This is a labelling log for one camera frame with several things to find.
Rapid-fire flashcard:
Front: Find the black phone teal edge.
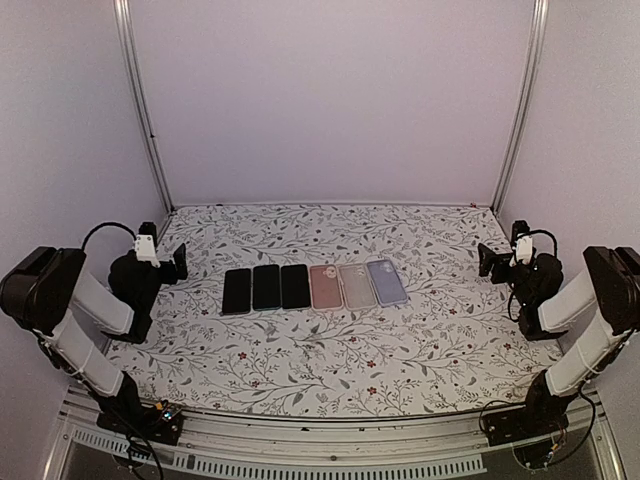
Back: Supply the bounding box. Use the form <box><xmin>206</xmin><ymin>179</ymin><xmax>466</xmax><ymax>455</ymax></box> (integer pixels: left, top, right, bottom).
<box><xmin>252</xmin><ymin>264</ymin><xmax>281</xmax><ymax>311</ymax></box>

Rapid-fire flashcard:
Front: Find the lilac phone case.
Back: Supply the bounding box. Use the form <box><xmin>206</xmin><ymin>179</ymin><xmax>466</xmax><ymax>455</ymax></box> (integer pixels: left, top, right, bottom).
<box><xmin>366</xmin><ymin>259</ymin><xmax>408</xmax><ymax>307</ymax></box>

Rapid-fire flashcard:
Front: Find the clear white phone case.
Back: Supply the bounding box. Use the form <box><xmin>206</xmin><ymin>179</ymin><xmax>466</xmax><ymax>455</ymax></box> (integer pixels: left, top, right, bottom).
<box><xmin>338</xmin><ymin>264</ymin><xmax>377</xmax><ymax>311</ymax></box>

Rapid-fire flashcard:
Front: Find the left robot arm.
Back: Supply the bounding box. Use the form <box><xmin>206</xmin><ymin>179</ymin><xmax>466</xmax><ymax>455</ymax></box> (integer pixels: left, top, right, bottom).
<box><xmin>1</xmin><ymin>246</ymin><xmax>180</xmax><ymax>434</ymax></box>

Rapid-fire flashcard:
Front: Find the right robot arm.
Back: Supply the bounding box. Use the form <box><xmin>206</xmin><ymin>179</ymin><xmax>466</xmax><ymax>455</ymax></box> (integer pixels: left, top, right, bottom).
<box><xmin>478</xmin><ymin>236</ymin><xmax>639</xmax><ymax>436</ymax></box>

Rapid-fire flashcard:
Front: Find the pink phone case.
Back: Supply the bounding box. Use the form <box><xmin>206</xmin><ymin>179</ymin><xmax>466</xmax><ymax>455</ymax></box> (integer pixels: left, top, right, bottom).
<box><xmin>309</xmin><ymin>264</ymin><xmax>344</xmax><ymax>310</ymax></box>

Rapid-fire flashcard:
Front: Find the floral patterned table mat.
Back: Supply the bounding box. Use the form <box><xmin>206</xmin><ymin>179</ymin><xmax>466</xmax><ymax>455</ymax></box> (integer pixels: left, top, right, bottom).
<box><xmin>108</xmin><ymin>205</ymin><xmax>561</xmax><ymax>418</ymax></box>

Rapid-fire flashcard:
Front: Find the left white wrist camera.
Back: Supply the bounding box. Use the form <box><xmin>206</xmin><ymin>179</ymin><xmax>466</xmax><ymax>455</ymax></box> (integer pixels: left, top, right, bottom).
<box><xmin>134</xmin><ymin>234</ymin><xmax>160</xmax><ymax>268</ymax></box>

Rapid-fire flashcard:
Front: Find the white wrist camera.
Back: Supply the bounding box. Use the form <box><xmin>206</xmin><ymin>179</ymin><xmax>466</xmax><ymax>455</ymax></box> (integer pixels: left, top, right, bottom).
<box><xmin>134</xmin><ymin>234</ymin><xmax>160</xmax><ymax>268</ymax></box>
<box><xmin>514</xmin><ymin>235</ymin><xmax>534</xmax><ymax>265</ymax></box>

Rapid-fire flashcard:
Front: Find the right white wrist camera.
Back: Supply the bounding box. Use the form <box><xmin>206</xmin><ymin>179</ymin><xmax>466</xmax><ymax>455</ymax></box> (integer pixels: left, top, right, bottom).
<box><xmin>514</xmin><ymin>235</ymin><xmax>534</xmax><ymax>265</ymax></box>

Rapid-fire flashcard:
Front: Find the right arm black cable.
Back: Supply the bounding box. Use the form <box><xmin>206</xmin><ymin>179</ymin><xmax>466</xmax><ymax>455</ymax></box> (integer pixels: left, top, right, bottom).
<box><xmin>529</xmin><ymin>229</ymin><xmax>558</xmax><ymax>259</ymax></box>

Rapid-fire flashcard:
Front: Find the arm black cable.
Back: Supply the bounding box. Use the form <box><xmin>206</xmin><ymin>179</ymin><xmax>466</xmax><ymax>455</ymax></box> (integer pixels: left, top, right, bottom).
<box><xmin>529</xmin><ymin>229</ymin><xmax>558</xmax><ymax>259</ymax></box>
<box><xmin>81</xmin><ymin>222</ymin><xmax>137</xmax><ymax>254</ymax></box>

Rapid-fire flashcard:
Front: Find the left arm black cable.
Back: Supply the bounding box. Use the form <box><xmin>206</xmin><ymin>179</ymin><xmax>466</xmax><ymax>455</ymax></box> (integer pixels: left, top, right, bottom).
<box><xmin>81</xmin><ymin>222</ymin><xmax>137</xmax><ymax>254</ymax></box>

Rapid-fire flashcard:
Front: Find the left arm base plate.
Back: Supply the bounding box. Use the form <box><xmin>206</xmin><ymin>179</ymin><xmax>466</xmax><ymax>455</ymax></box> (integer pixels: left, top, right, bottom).
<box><xmin>97</xmin><ymin>403</ymin><xmax>184</xmax><ymax>446</ymax></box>

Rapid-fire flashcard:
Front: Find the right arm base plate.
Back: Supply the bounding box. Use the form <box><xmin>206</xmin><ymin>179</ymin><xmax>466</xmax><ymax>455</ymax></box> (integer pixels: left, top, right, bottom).
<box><xmin>479</xmin><ymin>406</ymin><xmax>569</xmax><ymax>446</ymax></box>

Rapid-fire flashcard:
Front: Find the left aluminium frame post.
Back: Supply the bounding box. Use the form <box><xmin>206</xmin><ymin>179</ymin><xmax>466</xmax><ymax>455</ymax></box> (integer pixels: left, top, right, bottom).
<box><xmin>113</xmin><ymin>0</ymin><xmax>175</xmax><ymax>214</ymax></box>

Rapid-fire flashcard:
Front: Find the aluminium frame post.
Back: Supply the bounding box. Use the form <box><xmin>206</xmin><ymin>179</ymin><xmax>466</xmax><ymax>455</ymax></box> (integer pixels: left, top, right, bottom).
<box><xmin>491</xmin><ymin>0</ymin><xmax>549</xmax><ymax>216</ymax></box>
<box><xmin>113</xmin><ymin>0</ymin><xmax>175</xmax><ymax>214</ymax></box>

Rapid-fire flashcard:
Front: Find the front aluminium rail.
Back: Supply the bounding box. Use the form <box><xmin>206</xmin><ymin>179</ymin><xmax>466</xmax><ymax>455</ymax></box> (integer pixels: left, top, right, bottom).
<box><xmin>54</xmin><ymin>387</ymin><xmax>609</xmax><ymax>464</ymax></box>

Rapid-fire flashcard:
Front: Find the right aluminium frame post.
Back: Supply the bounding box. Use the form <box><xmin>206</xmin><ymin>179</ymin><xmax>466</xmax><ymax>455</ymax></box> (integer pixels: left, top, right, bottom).
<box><xmin>491</xmin><ymin>0</ymin><xmax>549</xmax><ymax>216</ymax></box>

